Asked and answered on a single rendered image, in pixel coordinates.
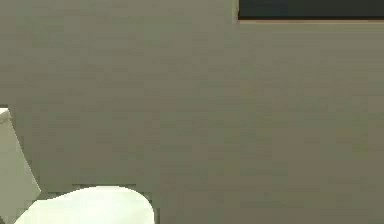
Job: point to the dark window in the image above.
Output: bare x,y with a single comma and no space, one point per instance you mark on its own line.
310,8

